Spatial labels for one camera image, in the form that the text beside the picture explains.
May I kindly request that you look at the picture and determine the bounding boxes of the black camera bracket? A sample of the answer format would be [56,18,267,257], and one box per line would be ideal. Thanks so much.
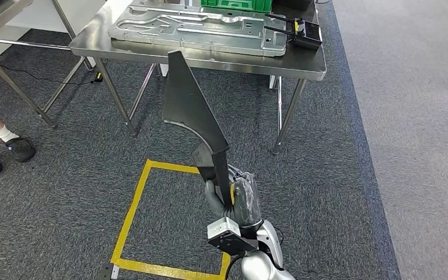
[208,227,260,256]

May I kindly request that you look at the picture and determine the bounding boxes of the stamped grey metal panel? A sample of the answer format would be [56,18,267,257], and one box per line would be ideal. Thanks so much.
[108,0,288,58]

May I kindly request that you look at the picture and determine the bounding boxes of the black antenna remote controller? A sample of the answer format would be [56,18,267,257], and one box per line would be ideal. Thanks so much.
[264,13,323,51]

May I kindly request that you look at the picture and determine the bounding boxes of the black floor cable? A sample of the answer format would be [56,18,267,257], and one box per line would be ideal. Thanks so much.
[0,54,104,84]

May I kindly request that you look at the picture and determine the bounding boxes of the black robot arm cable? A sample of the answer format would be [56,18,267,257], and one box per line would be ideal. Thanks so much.
[223,251,248,280]

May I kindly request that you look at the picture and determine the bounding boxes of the green plastic crate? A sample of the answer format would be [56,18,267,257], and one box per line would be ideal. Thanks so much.
[199,0,273,13]

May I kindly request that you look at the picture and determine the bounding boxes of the small black and white box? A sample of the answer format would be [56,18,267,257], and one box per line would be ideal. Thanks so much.
[96,262,120,280]

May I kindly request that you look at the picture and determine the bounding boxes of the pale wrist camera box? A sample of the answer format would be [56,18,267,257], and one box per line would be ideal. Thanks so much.
[207,217,242,240]

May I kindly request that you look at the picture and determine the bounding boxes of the grey metal workbench frame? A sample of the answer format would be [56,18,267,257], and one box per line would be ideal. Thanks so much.
[0,0,93,130]

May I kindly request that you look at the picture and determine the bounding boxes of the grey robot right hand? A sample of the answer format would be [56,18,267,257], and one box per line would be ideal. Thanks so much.
[204,164,264,229]

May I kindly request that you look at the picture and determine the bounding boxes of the steel workbench table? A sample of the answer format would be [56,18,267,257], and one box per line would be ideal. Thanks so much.
[69,0,327,155]

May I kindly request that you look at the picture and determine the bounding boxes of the yellow floor tape rectangle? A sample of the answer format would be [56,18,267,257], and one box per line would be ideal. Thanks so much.
[110,159,233,280]

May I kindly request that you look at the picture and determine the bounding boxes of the black plastic car trim part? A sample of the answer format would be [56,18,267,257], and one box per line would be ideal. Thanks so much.
[162,50,235,209]

